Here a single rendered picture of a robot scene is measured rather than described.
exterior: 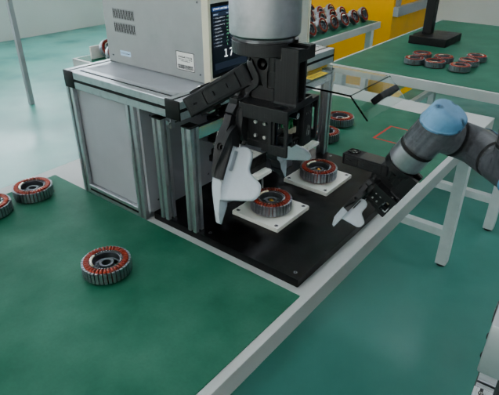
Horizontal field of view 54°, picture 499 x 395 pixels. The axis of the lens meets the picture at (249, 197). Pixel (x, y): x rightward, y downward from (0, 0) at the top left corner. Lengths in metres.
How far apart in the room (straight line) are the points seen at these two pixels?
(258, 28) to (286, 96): 0.07
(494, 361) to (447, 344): 1.39
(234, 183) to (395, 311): 1.76
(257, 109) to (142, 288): 0.69
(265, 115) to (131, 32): 0.91
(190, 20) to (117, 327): 0.70
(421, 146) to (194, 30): 0.58
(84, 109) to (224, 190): 0.93
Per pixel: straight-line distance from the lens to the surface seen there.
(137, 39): 1.38
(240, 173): 0.54
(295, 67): 0.51
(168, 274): 1.16
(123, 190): 1.42
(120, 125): 1.32
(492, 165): 0.98
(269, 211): 1.27
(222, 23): 1.22
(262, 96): 0.54
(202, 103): 0.59
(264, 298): 1.08
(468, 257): 2.69
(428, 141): 1.01
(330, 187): 1.45
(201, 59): 1.22
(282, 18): 0.51
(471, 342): 2.22
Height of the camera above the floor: 1.46
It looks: 29 degrees down
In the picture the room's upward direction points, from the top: straight up
